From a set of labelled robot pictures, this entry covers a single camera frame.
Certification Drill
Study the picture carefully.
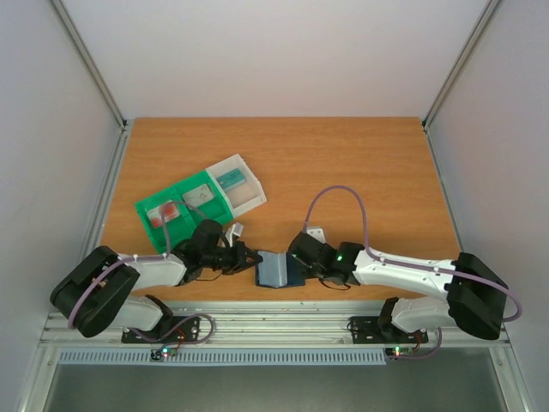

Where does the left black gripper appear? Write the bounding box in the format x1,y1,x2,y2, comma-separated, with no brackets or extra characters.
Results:
202,241,263,275

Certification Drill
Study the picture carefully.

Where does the blue card holder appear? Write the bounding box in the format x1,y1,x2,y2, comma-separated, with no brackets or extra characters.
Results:
255,251,306,289

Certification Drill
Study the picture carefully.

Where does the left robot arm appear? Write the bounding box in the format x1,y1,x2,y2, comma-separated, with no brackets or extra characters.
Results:
50,220,262,343

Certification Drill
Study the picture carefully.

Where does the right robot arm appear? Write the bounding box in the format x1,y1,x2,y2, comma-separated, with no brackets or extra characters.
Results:
288,233,508,341

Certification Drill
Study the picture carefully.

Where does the grey floral card stack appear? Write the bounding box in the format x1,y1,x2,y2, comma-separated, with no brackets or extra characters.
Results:
182,184,214,208

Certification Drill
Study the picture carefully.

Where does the teal VIP card stack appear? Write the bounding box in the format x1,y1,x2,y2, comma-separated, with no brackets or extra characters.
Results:
216,168,247,192

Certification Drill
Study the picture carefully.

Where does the red dotted card stack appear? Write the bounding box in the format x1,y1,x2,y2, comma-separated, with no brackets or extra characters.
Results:
146,202,180,228

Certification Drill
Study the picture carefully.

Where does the white plastic bin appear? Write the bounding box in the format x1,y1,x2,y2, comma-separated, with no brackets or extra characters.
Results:
206,154,267,218

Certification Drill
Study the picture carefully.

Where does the green plastic bin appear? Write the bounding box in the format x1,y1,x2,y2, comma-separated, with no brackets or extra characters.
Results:
135,171,232,253

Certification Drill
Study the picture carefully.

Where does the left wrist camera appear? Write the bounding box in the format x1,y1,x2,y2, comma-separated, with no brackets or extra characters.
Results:
225,222,244,247

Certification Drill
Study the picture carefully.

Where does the aluminium frame rail front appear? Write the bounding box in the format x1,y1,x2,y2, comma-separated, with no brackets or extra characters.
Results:
39,300,510,348

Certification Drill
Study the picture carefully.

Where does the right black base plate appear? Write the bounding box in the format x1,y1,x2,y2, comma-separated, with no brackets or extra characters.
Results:
347,316,429,344

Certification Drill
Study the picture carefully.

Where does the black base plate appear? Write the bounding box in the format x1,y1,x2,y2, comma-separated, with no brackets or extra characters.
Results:
121,316,200,344
347,316,429,344

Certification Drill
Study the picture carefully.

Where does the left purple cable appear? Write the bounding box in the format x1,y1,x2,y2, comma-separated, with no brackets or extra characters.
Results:
67,201,215,331

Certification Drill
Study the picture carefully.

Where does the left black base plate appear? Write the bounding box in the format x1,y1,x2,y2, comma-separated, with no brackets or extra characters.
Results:
121,316,200,344

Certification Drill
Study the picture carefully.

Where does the grey slotted cable duct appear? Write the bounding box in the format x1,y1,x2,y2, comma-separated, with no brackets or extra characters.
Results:
58,348,386,367

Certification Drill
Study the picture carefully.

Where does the right frame post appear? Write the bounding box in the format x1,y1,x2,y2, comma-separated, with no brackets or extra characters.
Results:
421,0,503,134

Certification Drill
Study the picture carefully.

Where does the frame post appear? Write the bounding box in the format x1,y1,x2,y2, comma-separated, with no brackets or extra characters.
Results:
48,0,127,130
421,0,503,134

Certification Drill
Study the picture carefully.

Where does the left frame post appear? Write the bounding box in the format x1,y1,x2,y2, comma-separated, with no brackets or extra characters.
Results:
48,0,127,130

